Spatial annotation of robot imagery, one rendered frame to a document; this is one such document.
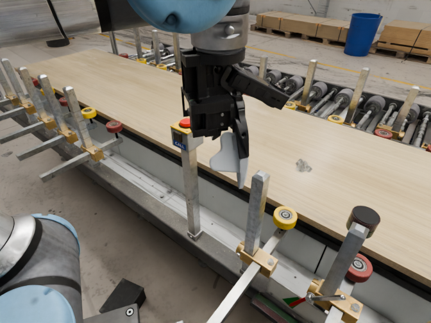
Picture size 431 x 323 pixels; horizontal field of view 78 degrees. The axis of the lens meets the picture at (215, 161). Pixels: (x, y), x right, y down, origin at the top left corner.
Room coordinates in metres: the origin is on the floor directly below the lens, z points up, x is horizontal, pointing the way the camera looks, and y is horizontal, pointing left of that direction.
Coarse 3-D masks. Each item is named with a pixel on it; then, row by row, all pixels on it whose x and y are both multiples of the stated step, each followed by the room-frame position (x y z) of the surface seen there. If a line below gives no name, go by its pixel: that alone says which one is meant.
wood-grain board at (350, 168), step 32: (32, 64) 2.23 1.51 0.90; (64, 64) 2.23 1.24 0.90; (96, 64) 2.23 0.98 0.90; (128, 64) 2.23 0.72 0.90; (64, 96) 1.65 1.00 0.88; (96, 96) 1.60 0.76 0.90; (128, 96) 1.60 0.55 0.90; (160, 96) 1.60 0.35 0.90; (128, 128) 1.23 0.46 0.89; (160, 128) 1.20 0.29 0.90; (256, 128) 1.20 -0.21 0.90; (288, 128) 1.20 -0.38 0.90; (320, 128) 1.20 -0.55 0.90; (352, 128) 1.20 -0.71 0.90; (256, 160) 0.93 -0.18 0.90; (288, 160) 0.93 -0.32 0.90; (320, 160) 0.93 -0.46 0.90; (352, 160) 0.93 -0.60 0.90; (384, 160) 0.93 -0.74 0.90; (416, 160) 0.93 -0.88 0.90; (288, 192) 0.73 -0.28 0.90; (320, 192) 0.73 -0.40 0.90; (352, 192) 0.73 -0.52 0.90; (384, 192) 0.73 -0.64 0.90; (416, 192) 0.73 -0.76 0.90; (320, 224) 0.58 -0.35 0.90; (384, 224) 0.58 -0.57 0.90; (416, 224) 0.58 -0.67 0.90; (384, 256) 0.46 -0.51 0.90; (416, 256) 0.46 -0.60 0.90
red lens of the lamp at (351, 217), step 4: (352, 212) 0.41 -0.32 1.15; (376, 212) 0.41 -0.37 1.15; (352, 216) 0.41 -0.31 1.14; (352, 220) 0.40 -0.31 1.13; (356, 220) 0.39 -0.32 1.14; (360, 224) 0.38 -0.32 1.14; (364, 224) 0.38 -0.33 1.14; (368, 224) 0.38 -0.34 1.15; (376, 224) 0.38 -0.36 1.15; (368, 228) 0.38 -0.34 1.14; (372, 228) 0.38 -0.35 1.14
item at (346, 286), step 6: (342, 282) 0.40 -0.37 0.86; (348, 282) 0.40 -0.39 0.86; (354, 282) 0.40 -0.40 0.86; (342, 288) 0.38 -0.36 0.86; (348, 288) 0.38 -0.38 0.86; (348, 294) 0.36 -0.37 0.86; (330, 312) 0.32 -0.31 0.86; (336, 312) 0.32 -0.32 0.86; (342, 312) 0.32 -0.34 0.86; (330, 318) 0.30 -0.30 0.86; (336, 318) 0.30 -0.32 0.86
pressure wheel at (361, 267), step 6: (360, 258) 0.45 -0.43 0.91; (366, 258) 0.45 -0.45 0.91; (354, 264) 0.43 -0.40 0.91; (360, 264) 0.43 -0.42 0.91; (366, 264) 0.43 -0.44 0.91; (348, 270) 0.41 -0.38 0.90; (354, 270) 0.41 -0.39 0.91; (360, 270) 0.41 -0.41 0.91; (366, 270) 0.41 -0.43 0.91; (372, 270) 0.41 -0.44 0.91; (348, 276) 0.40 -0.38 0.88; (354, 276) 0.40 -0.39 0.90; (360, 276) 0.39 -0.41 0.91; (366, 276) 0.39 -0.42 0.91; (360, 282) 0.39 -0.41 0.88
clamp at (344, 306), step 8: (312, 280) 0.40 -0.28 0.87; (320, 280) 0.41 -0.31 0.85; (312, 288) 0.38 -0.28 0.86; (320, 288) 0.37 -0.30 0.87; (320, 304) 0.35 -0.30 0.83; (328, 304) 0.34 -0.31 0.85; (336, 304) 0.33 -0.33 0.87; (344, 304) 0.33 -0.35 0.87; (360, 304) 0.33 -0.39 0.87; (344, 312) 0.31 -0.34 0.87; (352, 312) 0.31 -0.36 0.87; (360, 312) 0.31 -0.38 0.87; (344, 320) 0.31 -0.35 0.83; (352, 320) 0.30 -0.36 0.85
